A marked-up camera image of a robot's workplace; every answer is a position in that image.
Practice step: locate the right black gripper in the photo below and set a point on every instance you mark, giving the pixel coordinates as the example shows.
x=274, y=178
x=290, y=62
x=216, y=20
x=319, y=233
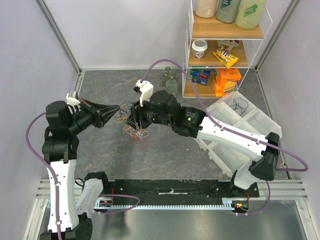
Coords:
x=136, y=115

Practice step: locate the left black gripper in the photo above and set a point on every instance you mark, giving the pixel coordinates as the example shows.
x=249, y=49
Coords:
x=99, y=118

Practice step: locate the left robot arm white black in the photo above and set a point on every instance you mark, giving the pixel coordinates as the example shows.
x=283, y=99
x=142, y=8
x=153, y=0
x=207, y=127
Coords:
x=71, y=218

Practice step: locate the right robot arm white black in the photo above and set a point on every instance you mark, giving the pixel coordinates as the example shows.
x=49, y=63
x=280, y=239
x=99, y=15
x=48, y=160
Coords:
x=163, y=109

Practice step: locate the front clear glass bottle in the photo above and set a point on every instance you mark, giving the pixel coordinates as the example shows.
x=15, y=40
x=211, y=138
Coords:
x=171, y=86

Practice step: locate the clear glass bottle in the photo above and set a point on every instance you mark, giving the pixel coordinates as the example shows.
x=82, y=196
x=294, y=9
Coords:
x=166, y=75
x=171, y=86

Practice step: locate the rear clear glass bottle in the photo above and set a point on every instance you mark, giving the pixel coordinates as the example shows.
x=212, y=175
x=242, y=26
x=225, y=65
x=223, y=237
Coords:
x=166, y=75

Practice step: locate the blue sponge package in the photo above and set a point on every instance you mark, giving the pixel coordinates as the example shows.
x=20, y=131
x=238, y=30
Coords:
x=199, y=76

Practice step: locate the orange snack boxes stack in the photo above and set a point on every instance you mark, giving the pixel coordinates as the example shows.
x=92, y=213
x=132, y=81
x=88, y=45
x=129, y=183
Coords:
x=225, y=80

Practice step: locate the white paper coffee cup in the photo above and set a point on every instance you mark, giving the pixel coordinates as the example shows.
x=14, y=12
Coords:
x=199, y=46

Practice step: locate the white compartment tray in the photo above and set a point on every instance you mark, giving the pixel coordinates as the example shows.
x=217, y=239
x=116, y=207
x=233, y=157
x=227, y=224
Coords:
x=228, y=150

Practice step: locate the yellow candy bag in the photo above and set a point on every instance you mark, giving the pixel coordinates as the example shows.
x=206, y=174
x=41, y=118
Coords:
x=227, y=59

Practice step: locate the beige jar on shelf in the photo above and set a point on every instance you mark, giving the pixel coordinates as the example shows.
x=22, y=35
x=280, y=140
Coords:
x=205, y=8

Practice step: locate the grey green bottle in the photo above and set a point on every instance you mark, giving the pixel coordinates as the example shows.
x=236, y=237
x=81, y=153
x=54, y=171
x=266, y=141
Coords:
x=227, y=10

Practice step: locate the light green bottle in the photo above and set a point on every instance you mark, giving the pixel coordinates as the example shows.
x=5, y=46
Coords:
x=249, y=13

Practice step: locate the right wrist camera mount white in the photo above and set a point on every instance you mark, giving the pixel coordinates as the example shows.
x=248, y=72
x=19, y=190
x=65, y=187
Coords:
x=145, y=89

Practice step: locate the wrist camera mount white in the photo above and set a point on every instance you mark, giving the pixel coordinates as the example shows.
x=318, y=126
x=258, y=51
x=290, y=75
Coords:
x=145, y=89
x=72, y=98

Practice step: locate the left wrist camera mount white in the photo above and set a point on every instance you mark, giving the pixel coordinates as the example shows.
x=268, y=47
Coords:
x=72, y=98

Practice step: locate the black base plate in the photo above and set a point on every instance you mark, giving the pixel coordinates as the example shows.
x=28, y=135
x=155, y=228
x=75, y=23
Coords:
x=178, y=192

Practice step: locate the white wire shelf rack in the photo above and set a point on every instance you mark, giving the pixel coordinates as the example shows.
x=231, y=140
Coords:
x=212, y=30

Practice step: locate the light blue cable duct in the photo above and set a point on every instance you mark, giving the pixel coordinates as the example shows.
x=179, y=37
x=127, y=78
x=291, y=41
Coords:
x=102, y=204

